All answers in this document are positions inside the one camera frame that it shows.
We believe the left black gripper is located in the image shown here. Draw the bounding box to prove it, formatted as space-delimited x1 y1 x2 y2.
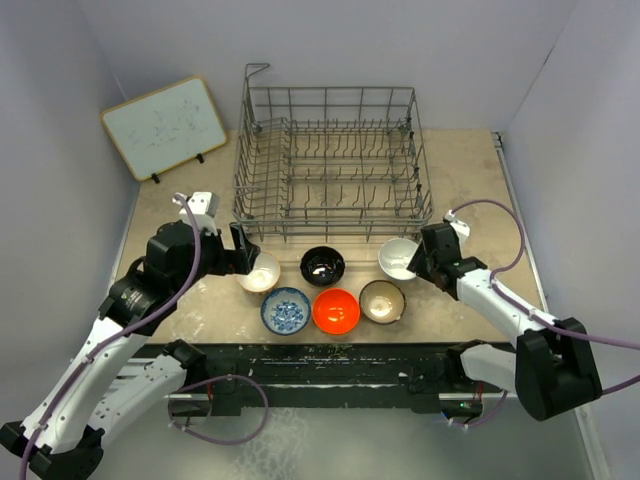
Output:
172 221 258 296

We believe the white ceramic bowl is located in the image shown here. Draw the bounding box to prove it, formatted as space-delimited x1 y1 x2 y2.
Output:
378 238 418 281

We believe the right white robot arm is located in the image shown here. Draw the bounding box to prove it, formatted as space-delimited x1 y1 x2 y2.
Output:
408 221 603 421

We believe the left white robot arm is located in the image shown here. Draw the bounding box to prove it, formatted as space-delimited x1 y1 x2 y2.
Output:
1 221 260 479

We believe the beige white bowl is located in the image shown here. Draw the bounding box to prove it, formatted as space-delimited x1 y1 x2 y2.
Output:
236 252 281 294

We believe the blue white patterned bowl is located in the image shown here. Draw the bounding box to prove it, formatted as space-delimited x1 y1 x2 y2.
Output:
260 287 311 336

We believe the brown rimmed cream bowl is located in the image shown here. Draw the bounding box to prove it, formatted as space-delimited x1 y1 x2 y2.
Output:
359 280 407 325

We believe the black glossy bowl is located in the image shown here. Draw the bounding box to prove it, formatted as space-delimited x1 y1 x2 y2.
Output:
300 246 346 288

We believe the orange bowl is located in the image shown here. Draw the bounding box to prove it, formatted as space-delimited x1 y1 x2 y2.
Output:
312 288 361 335

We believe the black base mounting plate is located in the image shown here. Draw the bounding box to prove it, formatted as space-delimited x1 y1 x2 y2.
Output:
174 343 499 416

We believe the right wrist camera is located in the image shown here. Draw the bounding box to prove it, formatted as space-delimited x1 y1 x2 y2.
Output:
443 210 471 246

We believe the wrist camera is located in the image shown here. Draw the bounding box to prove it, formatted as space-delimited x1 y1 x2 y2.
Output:
443 210 471 246
172 192 220 235

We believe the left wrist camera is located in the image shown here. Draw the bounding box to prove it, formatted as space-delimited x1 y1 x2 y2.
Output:
172 192 220 235

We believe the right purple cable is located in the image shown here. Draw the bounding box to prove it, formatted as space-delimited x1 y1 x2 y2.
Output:
447 199 640 431

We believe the purple cable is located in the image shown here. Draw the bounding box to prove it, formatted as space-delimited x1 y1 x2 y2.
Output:
19 197 271 479
447 199 640 431

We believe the grey wire dish rack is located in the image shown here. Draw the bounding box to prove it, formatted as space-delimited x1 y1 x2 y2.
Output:
232 63 434 239

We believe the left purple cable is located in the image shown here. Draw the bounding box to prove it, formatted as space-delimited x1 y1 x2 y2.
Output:
19 197 271 479

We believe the small whiteboard with wood frame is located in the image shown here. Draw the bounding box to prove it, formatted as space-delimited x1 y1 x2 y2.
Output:
101 76 228 182

